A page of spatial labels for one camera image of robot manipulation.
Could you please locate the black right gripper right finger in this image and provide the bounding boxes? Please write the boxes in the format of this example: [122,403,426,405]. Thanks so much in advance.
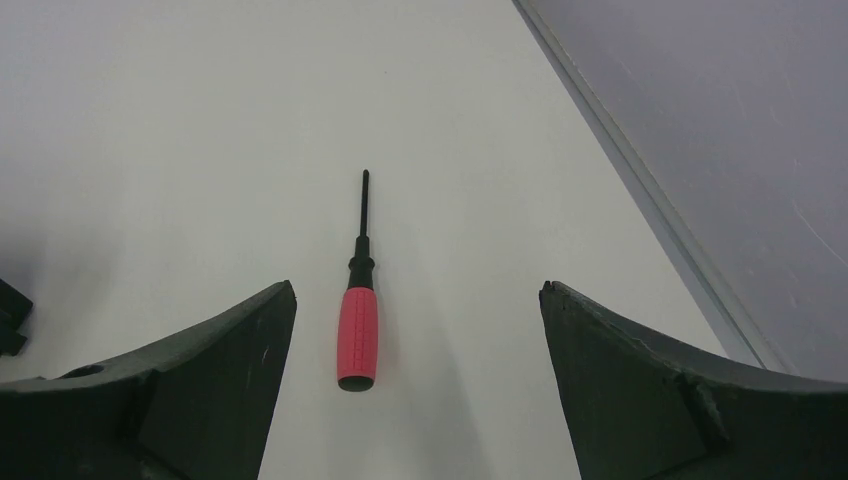
[539,281,847,479]

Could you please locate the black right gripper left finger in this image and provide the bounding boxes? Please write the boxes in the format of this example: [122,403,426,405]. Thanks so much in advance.
[1,281,297,479]

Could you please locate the black object at left edge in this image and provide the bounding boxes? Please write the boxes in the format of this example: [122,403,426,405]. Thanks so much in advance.
[1,280,34,356]

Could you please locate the red handled black screwdriver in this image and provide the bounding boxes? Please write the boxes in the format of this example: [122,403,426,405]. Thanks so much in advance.
[336,170,379,392]

